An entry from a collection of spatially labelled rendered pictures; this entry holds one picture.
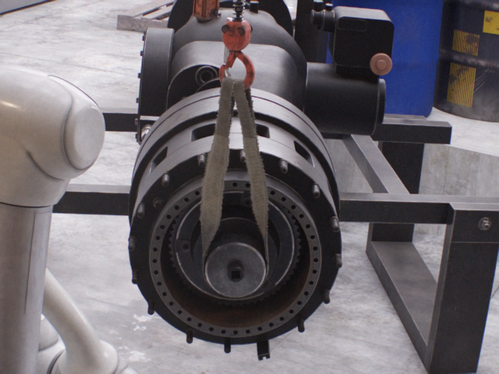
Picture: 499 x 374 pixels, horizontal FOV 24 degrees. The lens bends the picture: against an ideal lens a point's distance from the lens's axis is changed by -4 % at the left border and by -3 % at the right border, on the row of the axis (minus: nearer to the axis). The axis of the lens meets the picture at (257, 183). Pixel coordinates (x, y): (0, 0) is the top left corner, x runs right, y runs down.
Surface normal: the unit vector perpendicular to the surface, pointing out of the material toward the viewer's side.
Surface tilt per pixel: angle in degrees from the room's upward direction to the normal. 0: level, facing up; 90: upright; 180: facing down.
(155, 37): 19
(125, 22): 90
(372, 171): 90
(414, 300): 0
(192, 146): 27
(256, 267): 90
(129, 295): 0
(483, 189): 90
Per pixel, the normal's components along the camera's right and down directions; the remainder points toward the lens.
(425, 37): 0.66, 0.29
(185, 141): -0.47, -0.83
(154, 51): 0.07, -0.49
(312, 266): 0.03, 0.33
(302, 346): 0.07, -0.94
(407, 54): 0.33, 0.33
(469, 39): -0.53, 0.24
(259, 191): -0.41, 0.42
